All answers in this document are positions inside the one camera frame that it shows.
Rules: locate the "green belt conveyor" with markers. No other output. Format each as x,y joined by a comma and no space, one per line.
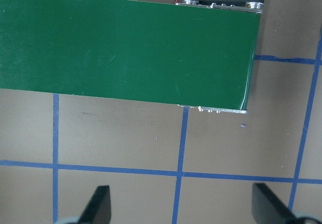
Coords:
125,50

